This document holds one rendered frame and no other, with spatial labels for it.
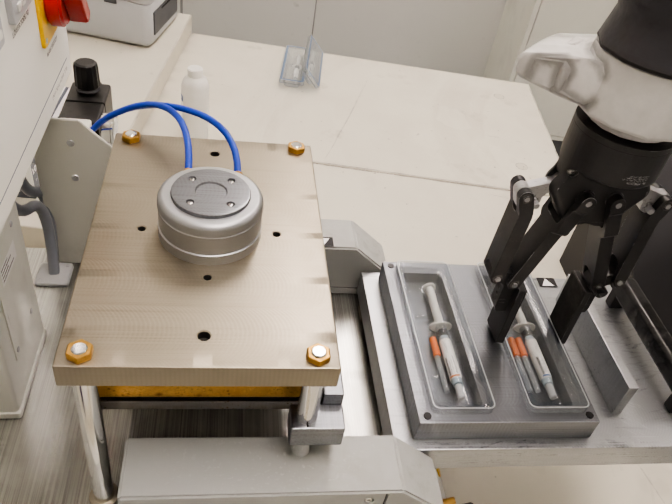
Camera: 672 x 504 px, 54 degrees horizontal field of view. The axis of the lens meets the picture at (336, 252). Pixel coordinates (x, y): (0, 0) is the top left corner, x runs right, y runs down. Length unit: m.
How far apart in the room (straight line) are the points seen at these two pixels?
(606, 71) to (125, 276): 0.36
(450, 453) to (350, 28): 2.69
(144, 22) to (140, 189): 0.97
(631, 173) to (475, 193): 0.79
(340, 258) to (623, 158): 0.32
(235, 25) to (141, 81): 1.81
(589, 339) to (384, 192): 0.62
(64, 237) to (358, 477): 0.41
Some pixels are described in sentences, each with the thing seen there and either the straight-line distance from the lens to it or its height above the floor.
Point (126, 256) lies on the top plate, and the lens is 0.50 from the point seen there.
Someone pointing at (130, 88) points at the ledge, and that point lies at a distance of 1.38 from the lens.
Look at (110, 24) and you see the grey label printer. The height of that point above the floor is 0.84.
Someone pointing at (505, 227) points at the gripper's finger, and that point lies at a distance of 0.56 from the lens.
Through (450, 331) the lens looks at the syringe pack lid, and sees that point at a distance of 0.63.
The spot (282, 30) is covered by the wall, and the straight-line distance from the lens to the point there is 3.16.
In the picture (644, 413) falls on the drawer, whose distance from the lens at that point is 0.70.
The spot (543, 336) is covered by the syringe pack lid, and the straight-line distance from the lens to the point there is 0.66.
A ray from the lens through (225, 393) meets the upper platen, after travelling 0.50.
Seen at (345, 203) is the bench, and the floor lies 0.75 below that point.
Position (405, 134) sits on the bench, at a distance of 1.42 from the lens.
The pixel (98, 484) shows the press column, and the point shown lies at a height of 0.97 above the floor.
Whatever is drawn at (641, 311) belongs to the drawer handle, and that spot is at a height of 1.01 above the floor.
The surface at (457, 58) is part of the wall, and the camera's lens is 3.23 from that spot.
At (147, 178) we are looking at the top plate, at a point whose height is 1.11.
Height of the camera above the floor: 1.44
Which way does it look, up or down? 41 degrees down
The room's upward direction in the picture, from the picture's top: 11 degrees clockwise
